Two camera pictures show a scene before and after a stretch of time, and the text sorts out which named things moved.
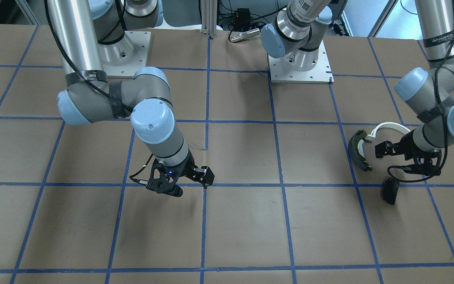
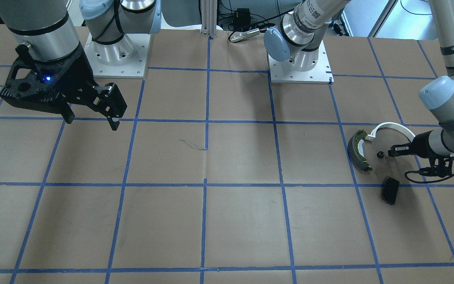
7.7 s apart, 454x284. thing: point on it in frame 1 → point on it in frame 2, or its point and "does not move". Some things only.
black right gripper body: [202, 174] → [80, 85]
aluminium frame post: [209, 17] does not move
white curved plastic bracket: [372, 135] does not move
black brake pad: [389, 190] does not move
